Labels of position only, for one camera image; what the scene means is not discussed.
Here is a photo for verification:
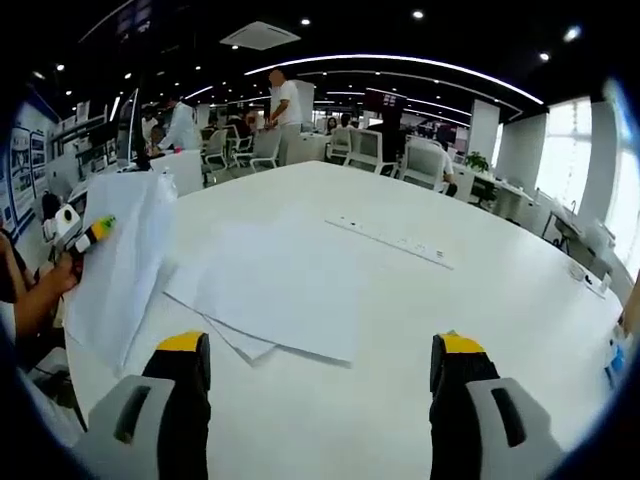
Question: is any person's left hand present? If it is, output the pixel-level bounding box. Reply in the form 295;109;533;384
48;251;85;295

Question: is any white power strip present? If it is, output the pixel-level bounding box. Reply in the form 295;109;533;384
568;263;610;300
323;214;456;272

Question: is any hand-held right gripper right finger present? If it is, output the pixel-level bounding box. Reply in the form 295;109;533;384
428;332;567;480

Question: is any white mesh office chair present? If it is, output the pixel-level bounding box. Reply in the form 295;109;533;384
200;128;230;187
343;127;387;175
233;127;282;174
398;138;447;192

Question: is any stack of white printing papers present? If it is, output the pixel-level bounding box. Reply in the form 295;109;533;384
161;209;367;370

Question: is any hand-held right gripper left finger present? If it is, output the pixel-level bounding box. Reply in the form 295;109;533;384
81;330;213;480

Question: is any green potted plant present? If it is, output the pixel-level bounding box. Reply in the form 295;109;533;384
463;150;492;175

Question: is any ceiling air vent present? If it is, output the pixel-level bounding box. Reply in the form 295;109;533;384
218;19;302;52

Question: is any white table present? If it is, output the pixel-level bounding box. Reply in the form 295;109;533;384
61;159;627;454

